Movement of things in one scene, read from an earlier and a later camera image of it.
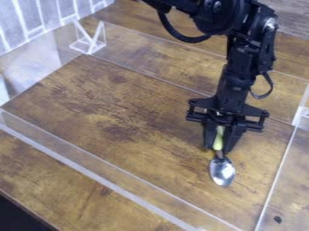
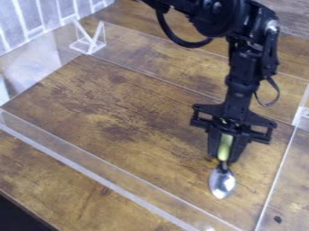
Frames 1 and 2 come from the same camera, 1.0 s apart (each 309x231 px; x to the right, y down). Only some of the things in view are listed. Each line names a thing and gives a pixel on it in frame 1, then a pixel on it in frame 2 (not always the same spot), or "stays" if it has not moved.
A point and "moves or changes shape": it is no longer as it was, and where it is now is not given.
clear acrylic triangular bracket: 90,44 stays
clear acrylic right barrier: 285,210 stays
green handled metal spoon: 222,169 moves or changes shape
